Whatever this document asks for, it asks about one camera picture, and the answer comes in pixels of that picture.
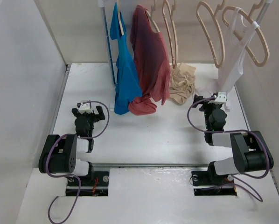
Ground empty wooden hanger right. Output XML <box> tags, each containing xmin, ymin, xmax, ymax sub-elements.
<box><xmin>196</xmin><ymin>0</ymin><xmax>226</xmax><ymax>69</ymax></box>

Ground purple cable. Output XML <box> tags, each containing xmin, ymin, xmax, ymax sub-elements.
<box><xmin>45</xmin><ymin>100</ymin><xmax>111</xmax><ymax>224</ymax></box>
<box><xmin>187</xmin><ymin>94</ymin><xmax>271</xmax><ymax>203</ymax></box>

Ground beige trousers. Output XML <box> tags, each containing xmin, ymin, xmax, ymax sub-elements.
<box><xmin>168</xmin><ymin>63</ymin><xmax>196</xmax><ymax>105</ymax></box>

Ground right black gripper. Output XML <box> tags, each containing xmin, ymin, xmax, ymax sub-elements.
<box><xmin>191</xmin><ymin>94</ymin><xmax>221</xmax><ymax>130</ymax></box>

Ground white tank top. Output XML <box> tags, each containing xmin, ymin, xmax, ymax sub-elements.
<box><xmin>195</xmin><ymin>7</ymin><xmax>259</xmax><ymax>98</ymax></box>

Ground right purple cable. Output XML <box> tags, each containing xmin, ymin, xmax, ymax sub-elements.
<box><xmin>187</xmin><ymin>94</ymin><xmax>271</xmax><ymax>203</ymax></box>

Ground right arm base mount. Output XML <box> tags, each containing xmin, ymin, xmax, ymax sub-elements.
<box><xmin>189</xmin><ymin>170</ymin><xmax>237</xmax><ymax>196</ymax></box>

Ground red t-shirt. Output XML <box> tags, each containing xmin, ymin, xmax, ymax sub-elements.
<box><xmin>128</xmin><ymin>5</ymin><xmax>170</xmax><ymax>115</ymax></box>

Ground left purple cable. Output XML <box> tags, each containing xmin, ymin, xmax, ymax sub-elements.
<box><xmin>45</xmin><ymin>100</ymin><xmax>111</xmax><ymax>224</ymax></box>

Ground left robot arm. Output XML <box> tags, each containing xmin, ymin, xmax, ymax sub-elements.
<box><xmin>38</xmin><ymin>103</ymin><xmax>105</xmax><ymax>185</ymax></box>

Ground empty wooden hanger left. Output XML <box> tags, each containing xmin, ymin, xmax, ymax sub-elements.
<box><xmin>162</xmin><ymin>0</ymin><xmax>179</xmax><ymax>69</ymax></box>

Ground wooden hanger under red shirt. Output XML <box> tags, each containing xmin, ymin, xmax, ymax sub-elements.
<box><xmin>145</xmin><ymin>0</ymin><xmax>160</xmax><ymax>33</ymax></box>

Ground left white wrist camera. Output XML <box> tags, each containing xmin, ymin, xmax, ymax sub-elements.
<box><xmin>77</xmin><ymin>101</ymin><xmax>92</xmax><ymax>114</ymax></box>

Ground wooden hanger under tank top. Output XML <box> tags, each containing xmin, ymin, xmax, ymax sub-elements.
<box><xmin>222</xmin><ymin>0</ymin><xmax>270</xmax><ymax>68</ymax></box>

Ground white clothes rack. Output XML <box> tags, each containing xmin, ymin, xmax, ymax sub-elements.
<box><xmin>98</xmin><ymin>0</ymin><xmax>274</xmax><ymax>110</ymax></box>

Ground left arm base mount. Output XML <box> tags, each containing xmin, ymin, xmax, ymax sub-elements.
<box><xmin>65</xmin><ymin>171</ymin><xmax>109</xmax><ymax>197</ymax></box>

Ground blue t-shirt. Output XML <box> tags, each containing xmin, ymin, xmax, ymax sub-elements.
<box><xmin>110</xmin><ymin>3</ymin><xmax>142</xmax><ymax>115</ymax></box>

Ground wooden hanger under blue shirt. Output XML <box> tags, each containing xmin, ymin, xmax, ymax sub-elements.
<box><xmin>116</xmin><ymin>0</ymin><xmax>126</xmax><ymax>38</ymax></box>

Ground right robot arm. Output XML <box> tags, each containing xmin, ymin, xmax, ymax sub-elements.
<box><xmin>190</xmin><ymin>92</ymin><xmax>274</xmax><ymax>186</ymax></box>

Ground empty wooden hanger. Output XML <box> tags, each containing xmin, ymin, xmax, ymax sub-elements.
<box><xmin>162</xmin><ymin>0</ymin><xmax>179</xmax><ymax>69</ymax></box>
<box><xmin>196</xmin><ymin>0</ymin><xmax>226</xmax><ymax>69</ymax></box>

